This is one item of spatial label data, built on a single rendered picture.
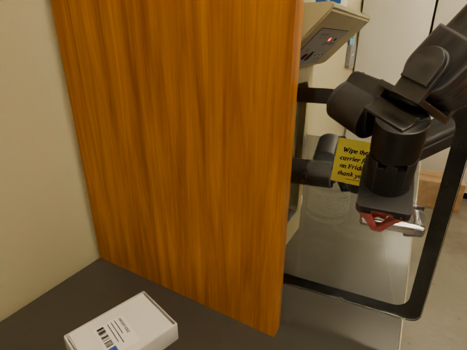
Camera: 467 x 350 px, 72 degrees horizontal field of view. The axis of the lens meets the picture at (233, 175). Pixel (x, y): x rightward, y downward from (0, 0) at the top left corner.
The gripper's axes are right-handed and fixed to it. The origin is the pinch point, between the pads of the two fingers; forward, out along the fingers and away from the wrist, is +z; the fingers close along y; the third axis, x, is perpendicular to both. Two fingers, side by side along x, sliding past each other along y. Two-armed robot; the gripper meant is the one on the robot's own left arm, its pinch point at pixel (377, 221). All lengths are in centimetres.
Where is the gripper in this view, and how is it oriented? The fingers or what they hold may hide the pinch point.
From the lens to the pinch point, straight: 55.0
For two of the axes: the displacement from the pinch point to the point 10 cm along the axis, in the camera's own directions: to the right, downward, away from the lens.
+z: 1.7, 7.0, 7.0
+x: 9.1, 1.7, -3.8
